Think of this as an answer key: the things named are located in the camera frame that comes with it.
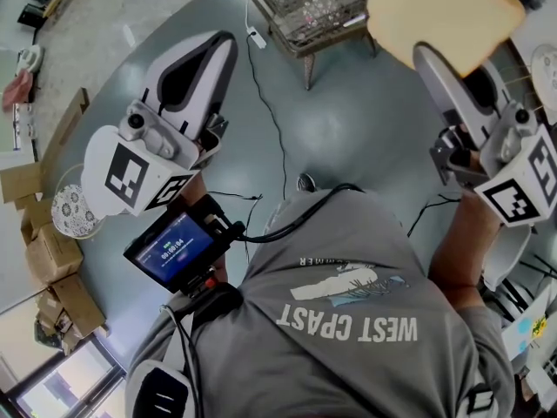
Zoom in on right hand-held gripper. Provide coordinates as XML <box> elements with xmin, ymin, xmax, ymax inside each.
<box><xmin>412</xmin><ymin>40</ymin><xmax>557</xmax><ymax>229</ymax></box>

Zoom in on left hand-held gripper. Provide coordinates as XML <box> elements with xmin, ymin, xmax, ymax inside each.
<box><xmin>99</xmin><ymin>30</ymin><xmax>240</xmax><ymax>218</ymax></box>

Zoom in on pale bread slice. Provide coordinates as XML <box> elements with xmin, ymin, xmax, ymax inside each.
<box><xmin>366</xmin><ymin>0</ymin><xmax>527</xmax><ymax>78</ymax></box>

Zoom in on person's left forearm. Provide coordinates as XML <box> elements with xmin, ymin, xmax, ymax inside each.
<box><xmin>180</xmin><ymin>174</ymin><xmax>230</xmax><ymax>287</ymax></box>

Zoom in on person's right forearm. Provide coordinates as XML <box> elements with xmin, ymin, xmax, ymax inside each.
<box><xmin>428</xmin><ymin>189</ymin><xmax>506</xmax><ymax>311</ymax></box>

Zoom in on floral patterned plate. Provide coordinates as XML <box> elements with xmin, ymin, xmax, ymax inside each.
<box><xmin>50</xmin><ymin>184</ymin><xmax>100</xmax><ymax>239</ymax></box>
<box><xmin>530</xmin><ymin>44</ymin><xmax>557</xmax><ymax>115</ymax></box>

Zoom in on white power strip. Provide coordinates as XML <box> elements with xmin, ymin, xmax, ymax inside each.
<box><xmin>246</xmin><ymin>26</ymin><xmax>267</xmax><ymax>51</ymax></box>

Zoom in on white chair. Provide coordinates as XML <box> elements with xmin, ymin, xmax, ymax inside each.
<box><xmin>481</xmin><ymin>222</ymin><xmax>534</xmax><ymax>293</ymax></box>

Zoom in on white round device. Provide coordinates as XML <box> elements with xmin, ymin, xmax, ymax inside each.
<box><xmin>17</xmin><ymin>44</ymin><xmax>45</xmax><ymax>76</ymax></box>

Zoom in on small white rack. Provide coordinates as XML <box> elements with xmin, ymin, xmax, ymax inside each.
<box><xmin>11</xmin><ymin>102</ymin><xmax>38</xmax><ymax>152</ymax></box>

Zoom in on pink bag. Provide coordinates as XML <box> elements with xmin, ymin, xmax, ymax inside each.
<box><xmin>2</xmin><ymin>70</ymin><xmax>35</xmax><ymax>112</ymax></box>

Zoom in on black box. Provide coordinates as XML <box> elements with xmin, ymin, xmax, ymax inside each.
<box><xmin>17</xmin><ymin>3</ymin><xmax>47</xmax><ymax>29</ymax></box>

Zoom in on flat cardboard sheet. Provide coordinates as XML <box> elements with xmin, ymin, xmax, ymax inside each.
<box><xmin>0</xmin><ymin>163</ymin><xmax>43</xmax><ymax>204</ymax></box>

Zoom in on open cardboard box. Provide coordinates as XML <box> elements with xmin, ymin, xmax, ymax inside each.
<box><xmin>50</xmin><ymin>274</ymin><xmax>108</xmax><ymax>339</ymax></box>

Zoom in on white board with stickers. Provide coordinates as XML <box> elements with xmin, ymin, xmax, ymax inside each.
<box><xmin>500</xmin><ymin>283</ymin><xmax>557</xmax><ymax>363</ymax></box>

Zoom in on person's grey printed T-shirt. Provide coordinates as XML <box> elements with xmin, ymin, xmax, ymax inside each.
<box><xmin>125</xmin><ymin>188</ymin><xmax>517</xmax><ymax>418</ymax></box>

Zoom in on black framed glass door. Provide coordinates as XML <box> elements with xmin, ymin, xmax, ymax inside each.
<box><xmin>0</xmin><ymin>335</ymin><xmax>130</xmax><ymax>418</ymax></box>

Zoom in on long black power cable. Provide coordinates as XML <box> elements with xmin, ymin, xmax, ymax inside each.
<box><xmin>246</xmin><ymin>35</ymin><xmax>289</xmax><ymax>202</ymax></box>

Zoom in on black monitor cable bundle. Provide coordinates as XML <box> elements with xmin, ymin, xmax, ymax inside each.
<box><xmin>237</xmin><ymin>183</ymin><xmax>365</xmax><ymax>246</ymax></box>

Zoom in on person's right shoulder strap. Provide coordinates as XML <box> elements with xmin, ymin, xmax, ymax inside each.
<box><xmin>465</xmin><ymin>381</ymin><xmax>501</xmax><ymax>418</ymax></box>

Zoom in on person's shoulder strap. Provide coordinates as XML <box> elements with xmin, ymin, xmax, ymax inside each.
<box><xmin>465</xmin><ymin>381</ymin><xmax>501</xmax><ymax>418</ymax></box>
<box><xmin>125</xmin><ymin>359</ymin><xmax>192</xmax><ymax>418</ymax></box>

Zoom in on person's left shoulder strap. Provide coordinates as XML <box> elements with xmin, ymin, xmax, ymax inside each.
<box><xmin>125</xmin><ymin>359</ymin><xmax>192</xmax><ymax>418</ymax></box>

